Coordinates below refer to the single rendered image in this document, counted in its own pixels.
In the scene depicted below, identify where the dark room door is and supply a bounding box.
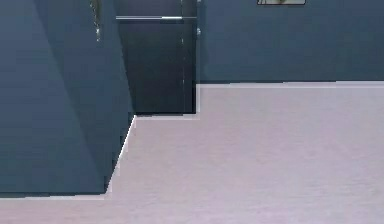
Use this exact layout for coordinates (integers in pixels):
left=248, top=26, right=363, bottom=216
left=114, top=0, right=198, bottom=115

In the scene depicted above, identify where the silver door bar handle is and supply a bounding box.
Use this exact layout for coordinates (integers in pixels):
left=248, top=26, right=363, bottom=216
left=115, top=15, right=198, bottom=21

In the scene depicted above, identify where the black framed wall picture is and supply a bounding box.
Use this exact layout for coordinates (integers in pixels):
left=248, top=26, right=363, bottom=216
left=256, top=0, right=307, bottom=6

